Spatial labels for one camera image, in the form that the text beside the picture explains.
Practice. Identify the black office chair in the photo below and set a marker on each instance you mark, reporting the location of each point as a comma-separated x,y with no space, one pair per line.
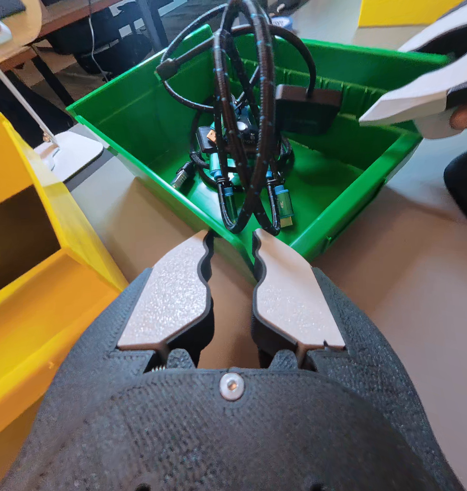
103,38

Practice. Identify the yellow plastic bin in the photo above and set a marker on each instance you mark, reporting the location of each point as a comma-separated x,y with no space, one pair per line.
410,11
34,322

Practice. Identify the black foam pad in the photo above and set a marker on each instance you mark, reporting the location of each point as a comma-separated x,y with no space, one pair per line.
465,188

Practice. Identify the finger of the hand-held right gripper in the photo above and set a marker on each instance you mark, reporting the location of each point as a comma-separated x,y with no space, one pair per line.
417,96
448,23

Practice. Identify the person's right hand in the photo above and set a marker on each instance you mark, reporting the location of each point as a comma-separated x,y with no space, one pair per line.
465,116

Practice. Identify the wooden office desk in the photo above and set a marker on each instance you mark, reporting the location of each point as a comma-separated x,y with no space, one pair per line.
64,11

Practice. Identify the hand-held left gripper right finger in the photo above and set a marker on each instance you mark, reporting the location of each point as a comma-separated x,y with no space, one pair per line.
295,299

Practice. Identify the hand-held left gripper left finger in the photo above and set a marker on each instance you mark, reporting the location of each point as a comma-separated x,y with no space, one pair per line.
168,303

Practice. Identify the black adapter box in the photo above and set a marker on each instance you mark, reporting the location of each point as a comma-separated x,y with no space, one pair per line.
306,111

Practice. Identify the green plastic bin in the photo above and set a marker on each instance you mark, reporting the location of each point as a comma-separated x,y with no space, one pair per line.
348,176

